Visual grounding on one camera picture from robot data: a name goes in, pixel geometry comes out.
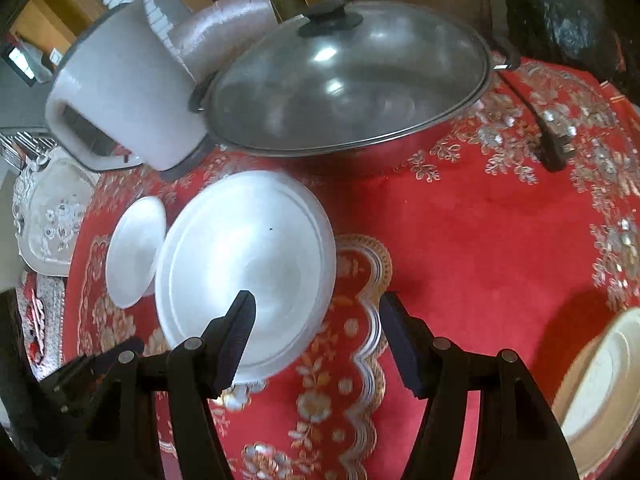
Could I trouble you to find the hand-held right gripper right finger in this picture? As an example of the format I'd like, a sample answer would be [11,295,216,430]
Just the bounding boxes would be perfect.
[379,291,581,480]

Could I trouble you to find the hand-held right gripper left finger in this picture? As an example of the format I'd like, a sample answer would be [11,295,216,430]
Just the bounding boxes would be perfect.
[60,290,257,480]

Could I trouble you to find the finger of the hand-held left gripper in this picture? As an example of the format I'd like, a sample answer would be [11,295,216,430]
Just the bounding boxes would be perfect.
[37,337,146,411]

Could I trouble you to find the large white plate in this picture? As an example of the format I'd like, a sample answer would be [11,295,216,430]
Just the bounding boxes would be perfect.
[154,170,337,381]

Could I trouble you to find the cream bowl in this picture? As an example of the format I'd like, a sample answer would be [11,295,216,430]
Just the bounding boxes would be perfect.
[550,306,640,466]

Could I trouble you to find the red patterned sofa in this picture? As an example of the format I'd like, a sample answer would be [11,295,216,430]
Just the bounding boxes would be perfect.
[15,272,68,381]

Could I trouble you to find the small white plate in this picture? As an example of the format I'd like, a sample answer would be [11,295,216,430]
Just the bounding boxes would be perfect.
[105,196,167,310]

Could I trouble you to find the red floral tablecloth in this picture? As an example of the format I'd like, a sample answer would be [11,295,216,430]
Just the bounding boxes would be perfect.
[60,57,640,480]

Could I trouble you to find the white floral chair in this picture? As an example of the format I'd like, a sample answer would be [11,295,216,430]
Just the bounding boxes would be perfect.
[11,147,101,277]

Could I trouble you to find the white jug with grey rim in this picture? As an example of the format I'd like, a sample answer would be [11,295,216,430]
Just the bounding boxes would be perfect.
[45,2,211,173]

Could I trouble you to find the glass wok lid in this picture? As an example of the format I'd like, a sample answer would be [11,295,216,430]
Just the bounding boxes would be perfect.
[202,1,496,158]

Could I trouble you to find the pink rolled mat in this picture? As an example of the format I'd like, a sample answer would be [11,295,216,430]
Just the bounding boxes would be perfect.
[167,0,281,83]

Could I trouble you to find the black crumpled bag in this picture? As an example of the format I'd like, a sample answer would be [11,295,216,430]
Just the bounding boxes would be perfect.
[506,0,631,91]

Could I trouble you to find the black utensil handle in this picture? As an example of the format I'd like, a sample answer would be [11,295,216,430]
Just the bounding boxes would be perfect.
[500,70,576,173]

